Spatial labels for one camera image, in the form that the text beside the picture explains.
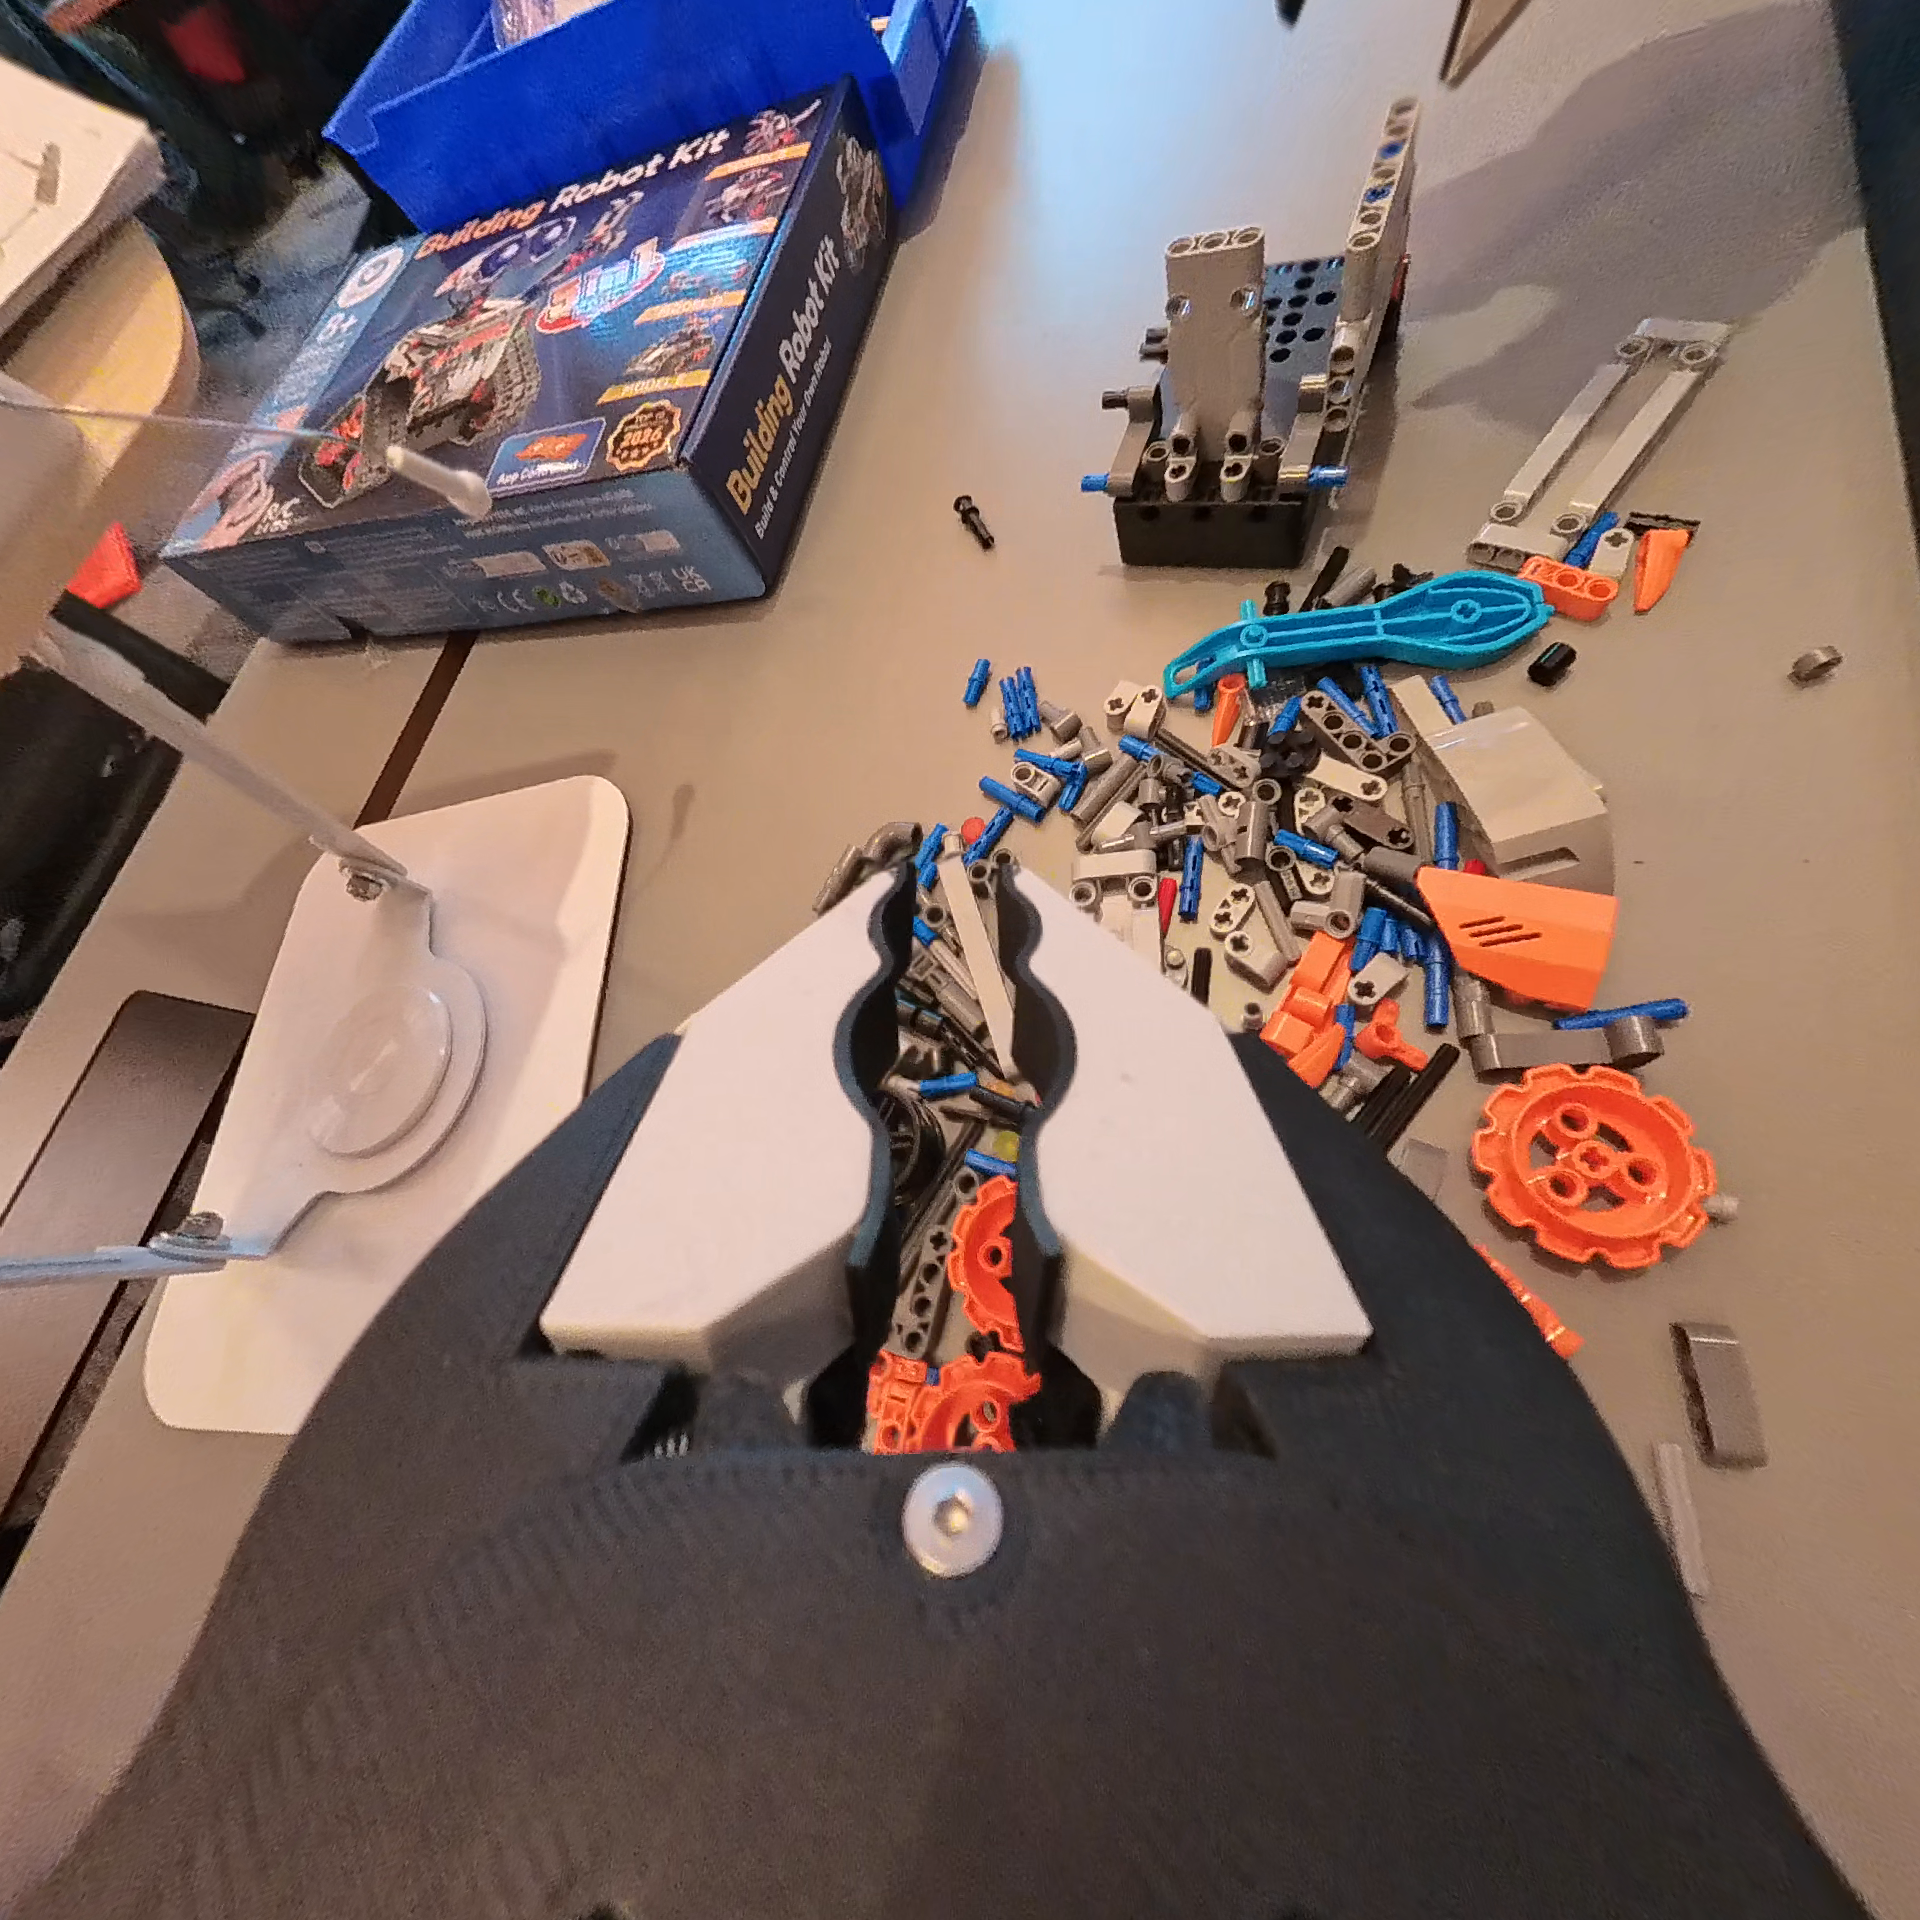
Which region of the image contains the grey curved panel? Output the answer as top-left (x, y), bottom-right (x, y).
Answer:
top-left (1409, 707), bottom-right (1617, 892)

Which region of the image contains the teal brick separator tool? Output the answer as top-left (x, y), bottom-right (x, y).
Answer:
top-left (1165, 570), bottom-right (1553, 707)

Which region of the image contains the white book stand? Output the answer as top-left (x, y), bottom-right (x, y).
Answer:
top-left (0, 63), bottom-right (632, 1434)

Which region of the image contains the orange curved panel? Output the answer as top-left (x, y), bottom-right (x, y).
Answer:
top-left (1416, 861), bottom-right (1617, 1011)

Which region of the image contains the dark blue cardboard box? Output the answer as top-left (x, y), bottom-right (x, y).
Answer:
top-left (158, 72), bottom-right (901, 647)

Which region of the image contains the orange gear wheel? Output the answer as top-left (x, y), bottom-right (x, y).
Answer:
top-left (864, 1349), bottom-right (1043, 1457)
top-left (1471, 1063), bottom-right (1717, 1270)
top-left (935, 1175), bottom-right (1043, 1351)

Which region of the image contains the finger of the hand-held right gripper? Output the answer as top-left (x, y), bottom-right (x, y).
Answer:
top-left (1437, 0), bottom-right (1538, 86)

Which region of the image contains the open instruction booklet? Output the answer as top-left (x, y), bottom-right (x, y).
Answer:
top-left (0, 63), bottom-right (161, 347)

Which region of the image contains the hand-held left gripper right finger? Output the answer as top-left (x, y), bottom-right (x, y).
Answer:
top-left (1003, 859), bottom-right (1377, 1434)

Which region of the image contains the long grey holed beam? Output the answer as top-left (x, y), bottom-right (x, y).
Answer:
top-left (1339, 93), bottom-right (1420, 366)

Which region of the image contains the black perforated base assembly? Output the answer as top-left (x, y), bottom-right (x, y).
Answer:
top-left (1082, 93), bottom-right (1420, 570)

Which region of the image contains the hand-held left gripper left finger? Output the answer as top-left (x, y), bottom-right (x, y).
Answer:
top-left (533, 861), bottom-right (923, 1381)

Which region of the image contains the grey rectangular block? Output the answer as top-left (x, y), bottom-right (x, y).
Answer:
top-left (1672, 1317), bottom-right (1772, 1463)

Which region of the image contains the pile of plastic building pieces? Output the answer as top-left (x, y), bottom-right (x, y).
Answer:
top-left (820, 560), bottom-right (1704, 1457)

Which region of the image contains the grey double beam frame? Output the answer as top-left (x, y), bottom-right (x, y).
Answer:
top-left (1471, 317), bottom-right (1733, 570)

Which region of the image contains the large blue plastic bin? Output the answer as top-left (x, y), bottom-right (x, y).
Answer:
top-left (324, 0), bottom-right (979, 240)

